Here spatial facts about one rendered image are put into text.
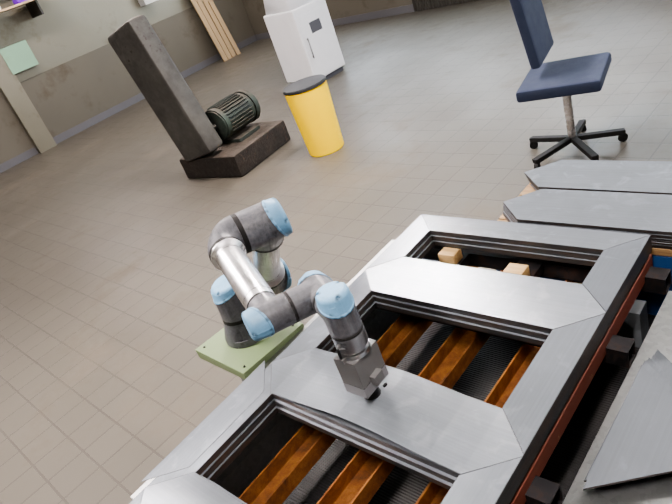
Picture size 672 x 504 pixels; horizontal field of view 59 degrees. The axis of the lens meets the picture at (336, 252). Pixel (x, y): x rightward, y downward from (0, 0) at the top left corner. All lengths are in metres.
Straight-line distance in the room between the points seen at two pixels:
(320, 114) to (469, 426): 4.30
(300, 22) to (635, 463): 7.07
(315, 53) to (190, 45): 5.07
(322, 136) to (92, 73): 6.89
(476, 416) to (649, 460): 0.33
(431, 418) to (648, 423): 0.43
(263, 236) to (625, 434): 0.97
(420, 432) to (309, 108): 4.26
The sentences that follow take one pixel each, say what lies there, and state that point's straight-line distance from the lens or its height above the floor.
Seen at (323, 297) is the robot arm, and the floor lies 1.19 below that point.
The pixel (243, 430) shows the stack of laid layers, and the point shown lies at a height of 0.85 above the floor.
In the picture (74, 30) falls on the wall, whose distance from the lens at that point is 11.67.
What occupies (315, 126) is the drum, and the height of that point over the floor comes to 0.29.
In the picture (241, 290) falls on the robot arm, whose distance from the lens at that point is 1.39.
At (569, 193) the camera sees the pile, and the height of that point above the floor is 0.85.
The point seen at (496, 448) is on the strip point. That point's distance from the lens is 1.28.
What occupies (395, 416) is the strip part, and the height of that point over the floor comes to 0.88.
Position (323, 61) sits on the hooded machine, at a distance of 8.06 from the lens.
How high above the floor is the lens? 1.85
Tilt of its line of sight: 29 degrees down
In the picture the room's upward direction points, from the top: 21 degrees counter-clockwise
